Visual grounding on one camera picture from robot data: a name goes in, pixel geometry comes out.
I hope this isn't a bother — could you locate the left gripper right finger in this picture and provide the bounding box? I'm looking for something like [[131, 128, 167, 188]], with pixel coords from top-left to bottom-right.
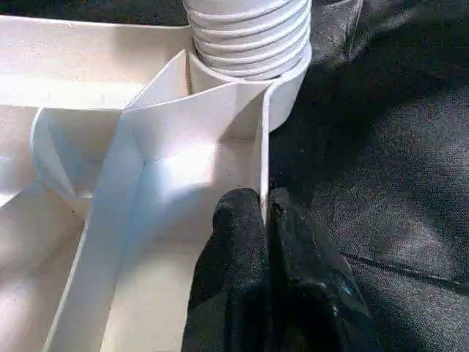
[[268, 186, 377, 352]]

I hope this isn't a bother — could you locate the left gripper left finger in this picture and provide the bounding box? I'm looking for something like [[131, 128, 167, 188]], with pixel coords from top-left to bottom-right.
[[185, 187, 273, 352]]

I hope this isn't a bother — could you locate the white plastic table leg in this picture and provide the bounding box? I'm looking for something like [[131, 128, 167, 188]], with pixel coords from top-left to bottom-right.
[[185, 0, 313, 81]]

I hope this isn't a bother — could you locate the black glossy mat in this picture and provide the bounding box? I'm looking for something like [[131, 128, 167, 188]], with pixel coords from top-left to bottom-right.
[[0, 0, 469, 352]]

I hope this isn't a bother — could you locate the white plastic table top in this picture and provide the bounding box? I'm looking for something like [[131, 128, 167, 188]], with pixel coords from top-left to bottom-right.
[[0, 14, 314, 352]]

